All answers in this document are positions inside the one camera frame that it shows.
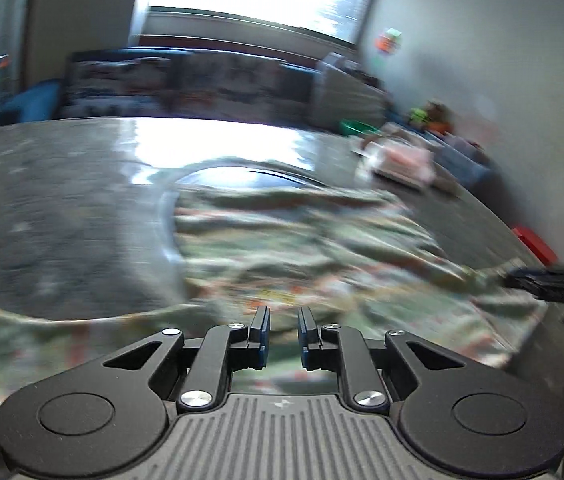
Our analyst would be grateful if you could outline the pink white tissue pack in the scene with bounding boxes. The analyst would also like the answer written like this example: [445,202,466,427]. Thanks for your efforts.
[359,136,437,192]

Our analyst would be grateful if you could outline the blue sofa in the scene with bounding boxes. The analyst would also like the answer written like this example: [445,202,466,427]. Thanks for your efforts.
[1,46,323,122]

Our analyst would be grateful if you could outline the butterfly print cushion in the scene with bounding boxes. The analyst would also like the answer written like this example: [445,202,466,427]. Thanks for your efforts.
[67,55,175,113]
[174,52,315,113]

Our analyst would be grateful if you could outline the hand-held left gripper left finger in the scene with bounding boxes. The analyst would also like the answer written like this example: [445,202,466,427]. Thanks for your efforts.
[103,306,271,409]

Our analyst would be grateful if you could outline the blue box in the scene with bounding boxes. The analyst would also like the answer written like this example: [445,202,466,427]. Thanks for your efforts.
[432,132,495,188]

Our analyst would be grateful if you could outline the grey pillow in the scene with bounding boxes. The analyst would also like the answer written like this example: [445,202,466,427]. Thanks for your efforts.
[309,52,390,133]

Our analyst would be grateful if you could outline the green patterned cloth garment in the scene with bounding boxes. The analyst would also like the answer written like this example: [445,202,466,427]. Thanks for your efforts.
[0,157,552,441]

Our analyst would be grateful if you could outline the plush toys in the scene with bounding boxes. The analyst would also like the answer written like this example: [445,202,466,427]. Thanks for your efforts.
[408,101,455,133]

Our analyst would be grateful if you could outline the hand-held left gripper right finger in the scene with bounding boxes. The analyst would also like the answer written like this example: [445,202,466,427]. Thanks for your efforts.
[297,306,468,414]

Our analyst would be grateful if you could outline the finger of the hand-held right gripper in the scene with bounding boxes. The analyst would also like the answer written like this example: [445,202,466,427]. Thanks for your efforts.
[504,263,564,307]

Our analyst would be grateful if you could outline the colourful pinwheel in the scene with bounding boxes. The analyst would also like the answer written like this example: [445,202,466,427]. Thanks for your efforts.
[373,27,406,57]

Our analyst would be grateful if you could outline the black round hotplate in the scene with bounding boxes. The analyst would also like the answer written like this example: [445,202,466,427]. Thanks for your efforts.
[177,164,325,195]

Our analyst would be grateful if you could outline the red flat object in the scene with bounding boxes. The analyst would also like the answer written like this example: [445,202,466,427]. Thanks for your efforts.
[510,226,558,264]

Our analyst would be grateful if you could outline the green bowl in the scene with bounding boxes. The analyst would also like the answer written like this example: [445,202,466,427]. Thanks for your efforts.
[339,118,379,138]

